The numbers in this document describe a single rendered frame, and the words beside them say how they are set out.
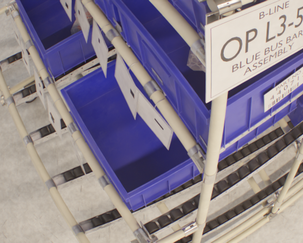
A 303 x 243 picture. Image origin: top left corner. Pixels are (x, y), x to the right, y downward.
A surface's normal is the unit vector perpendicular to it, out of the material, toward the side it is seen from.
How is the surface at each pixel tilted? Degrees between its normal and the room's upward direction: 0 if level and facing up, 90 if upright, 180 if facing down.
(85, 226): 11
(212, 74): 90
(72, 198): 0
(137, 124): 3
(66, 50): 90
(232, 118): 90
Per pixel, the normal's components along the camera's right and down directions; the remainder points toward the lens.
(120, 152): -0.08, -0.46
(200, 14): -0.85, 0.51
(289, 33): 0.50, 0.75
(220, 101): 0.05, 0.87
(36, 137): 0.12, -0.56
